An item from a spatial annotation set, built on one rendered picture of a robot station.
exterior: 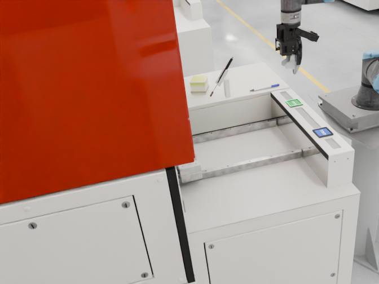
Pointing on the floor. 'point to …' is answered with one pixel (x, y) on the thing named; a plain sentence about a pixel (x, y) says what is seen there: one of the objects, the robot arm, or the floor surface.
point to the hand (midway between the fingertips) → (295, 70)
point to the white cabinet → (281, 246)
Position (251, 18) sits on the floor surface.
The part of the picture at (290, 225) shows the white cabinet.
